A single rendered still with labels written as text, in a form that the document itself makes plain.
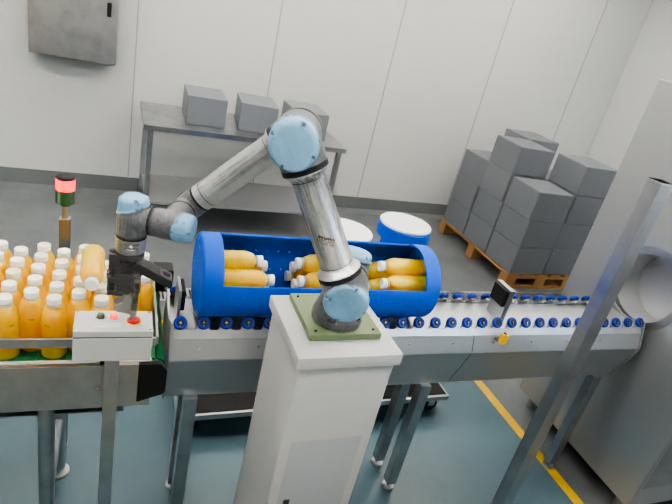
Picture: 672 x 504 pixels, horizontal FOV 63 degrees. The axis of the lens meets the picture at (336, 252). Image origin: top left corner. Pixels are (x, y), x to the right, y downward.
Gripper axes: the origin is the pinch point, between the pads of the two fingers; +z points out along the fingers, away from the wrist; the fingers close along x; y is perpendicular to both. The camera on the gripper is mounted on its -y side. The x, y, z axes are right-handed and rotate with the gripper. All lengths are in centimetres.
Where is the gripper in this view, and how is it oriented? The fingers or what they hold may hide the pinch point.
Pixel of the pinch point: (134, 315)
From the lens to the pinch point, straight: 161.6
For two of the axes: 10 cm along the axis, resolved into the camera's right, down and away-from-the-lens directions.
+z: -2.2, 8.8, 4.2
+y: -9.2, -0.5, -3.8
